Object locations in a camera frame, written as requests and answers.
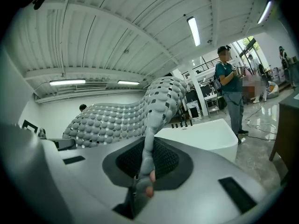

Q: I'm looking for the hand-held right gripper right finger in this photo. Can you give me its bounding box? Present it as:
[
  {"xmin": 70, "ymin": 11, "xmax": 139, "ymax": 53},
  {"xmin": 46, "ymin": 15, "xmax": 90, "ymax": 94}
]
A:
[{"xmin": 41, "ymin": 136, "xmax": 285, "ymax": 224}]

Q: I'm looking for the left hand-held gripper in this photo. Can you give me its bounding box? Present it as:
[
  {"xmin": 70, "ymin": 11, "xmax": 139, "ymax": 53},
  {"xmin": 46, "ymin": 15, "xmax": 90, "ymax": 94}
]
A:
[{"xmin": 49, "ymin": 138, "xmax": 77, "ymax": 151}]

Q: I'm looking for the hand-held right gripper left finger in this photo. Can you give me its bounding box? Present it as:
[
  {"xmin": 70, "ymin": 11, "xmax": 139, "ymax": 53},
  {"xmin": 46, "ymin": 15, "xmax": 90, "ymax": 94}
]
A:
[{"xmin": 0, "ymin": 122, "xmax": 75, "ymax": 224}]

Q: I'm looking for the grey perforated fabric sheet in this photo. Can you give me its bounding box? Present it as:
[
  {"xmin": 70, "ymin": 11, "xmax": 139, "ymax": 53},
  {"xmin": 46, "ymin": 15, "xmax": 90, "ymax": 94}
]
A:
[{"xmin": 62, "ymin": 76, "xmax": 188, "ymax": 197}]

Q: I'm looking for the black bathtub tap set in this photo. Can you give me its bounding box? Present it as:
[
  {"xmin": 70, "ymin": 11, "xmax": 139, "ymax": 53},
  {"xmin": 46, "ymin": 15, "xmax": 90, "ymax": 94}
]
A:
[{"xmin": 171, "ymin": 119, "xmax": 194, "ymax": 129}]

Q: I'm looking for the long ceiling light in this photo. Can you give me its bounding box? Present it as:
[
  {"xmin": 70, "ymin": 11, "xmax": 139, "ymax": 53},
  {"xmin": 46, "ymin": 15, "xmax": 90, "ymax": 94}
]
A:
[
  {"xmin": 117, "ymin": 79, "xmax": 140, "ymax": 85},
  {"xmin": 186, "ymin": 16, "xmax": 201, "ymax": 47},
  {"xmin": 256, "ymin": 0, "xmax": 273, "ymax": 25},
  {"xmin": 49, "ymin": 78, "xmax": 86, "ymax": 86}
]

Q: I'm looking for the white pillar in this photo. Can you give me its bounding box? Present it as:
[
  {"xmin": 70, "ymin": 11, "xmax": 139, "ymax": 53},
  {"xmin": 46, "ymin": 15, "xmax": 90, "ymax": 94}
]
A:
[{"xmin": 188, "ymin": 65, "xmax": 209, "ymax": 117}]

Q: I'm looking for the dark wooden cabinet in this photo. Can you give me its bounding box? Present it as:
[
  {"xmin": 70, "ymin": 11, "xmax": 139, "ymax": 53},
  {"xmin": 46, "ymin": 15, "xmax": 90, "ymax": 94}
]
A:
[{"xmin": 268, "ymin": 89, "xmax": 299, "ymax": 186}]

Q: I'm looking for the patterned bean bag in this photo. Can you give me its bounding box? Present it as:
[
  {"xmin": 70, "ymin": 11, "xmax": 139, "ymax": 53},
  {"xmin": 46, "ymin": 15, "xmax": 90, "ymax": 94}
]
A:
[{"xmin": 266, "ymin": 81, "xmax": 280, "ymax": 100}]

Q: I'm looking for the white floor cable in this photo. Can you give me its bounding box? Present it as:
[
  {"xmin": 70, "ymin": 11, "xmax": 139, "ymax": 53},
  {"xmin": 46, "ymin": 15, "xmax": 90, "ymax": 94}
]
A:
[{"xmin": 242, "ymin": 106, "xmax": 278, "ymax": 141}]

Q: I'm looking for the wall air vent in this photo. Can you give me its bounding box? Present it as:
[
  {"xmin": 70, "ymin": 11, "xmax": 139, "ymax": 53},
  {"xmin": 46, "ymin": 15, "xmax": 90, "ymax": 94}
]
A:
[{"xmin": 75, "ymin": 84, "xmax": 108, "ymax": 90}]

